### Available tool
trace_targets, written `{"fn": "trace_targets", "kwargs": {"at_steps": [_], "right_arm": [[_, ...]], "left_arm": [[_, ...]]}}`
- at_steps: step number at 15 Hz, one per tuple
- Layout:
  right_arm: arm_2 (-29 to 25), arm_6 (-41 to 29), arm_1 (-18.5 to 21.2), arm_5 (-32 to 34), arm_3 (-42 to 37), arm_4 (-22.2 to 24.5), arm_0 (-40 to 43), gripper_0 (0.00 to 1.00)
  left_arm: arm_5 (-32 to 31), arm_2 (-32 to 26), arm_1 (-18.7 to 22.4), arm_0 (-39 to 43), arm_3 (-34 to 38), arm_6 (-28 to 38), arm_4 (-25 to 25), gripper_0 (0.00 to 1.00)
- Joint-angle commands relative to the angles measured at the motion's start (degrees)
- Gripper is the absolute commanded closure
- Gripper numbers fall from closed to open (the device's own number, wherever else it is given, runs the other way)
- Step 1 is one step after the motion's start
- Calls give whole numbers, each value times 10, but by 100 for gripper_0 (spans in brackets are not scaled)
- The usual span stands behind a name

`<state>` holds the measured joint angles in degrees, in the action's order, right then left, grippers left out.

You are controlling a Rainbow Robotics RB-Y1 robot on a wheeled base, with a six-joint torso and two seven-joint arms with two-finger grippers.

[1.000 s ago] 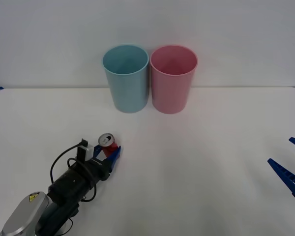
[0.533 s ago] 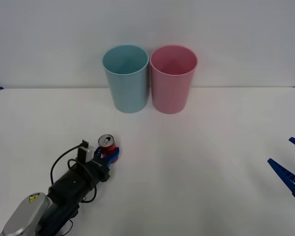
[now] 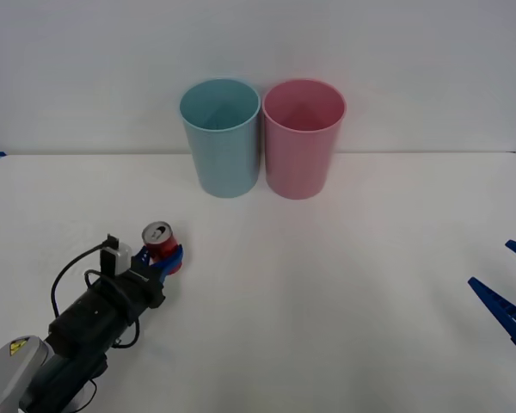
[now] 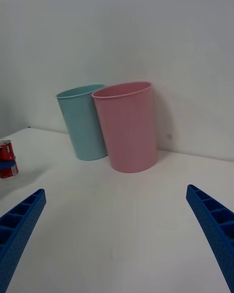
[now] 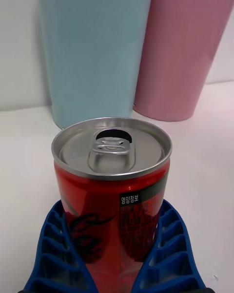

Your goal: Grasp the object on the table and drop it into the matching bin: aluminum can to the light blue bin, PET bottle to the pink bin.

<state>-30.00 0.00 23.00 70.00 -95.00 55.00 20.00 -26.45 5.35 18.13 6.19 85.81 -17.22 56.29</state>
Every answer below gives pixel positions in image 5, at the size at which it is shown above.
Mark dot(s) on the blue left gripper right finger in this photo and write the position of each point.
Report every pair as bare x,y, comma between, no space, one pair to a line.
174,256

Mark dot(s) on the pale blue plastic bin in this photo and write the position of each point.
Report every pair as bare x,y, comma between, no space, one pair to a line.
97,53

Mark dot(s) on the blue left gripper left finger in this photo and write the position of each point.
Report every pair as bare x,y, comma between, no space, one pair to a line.
52,261

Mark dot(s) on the pink plastic bin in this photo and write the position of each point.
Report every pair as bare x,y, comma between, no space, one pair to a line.
180,53

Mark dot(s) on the red drink can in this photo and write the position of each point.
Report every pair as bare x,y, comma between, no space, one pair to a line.
112,200

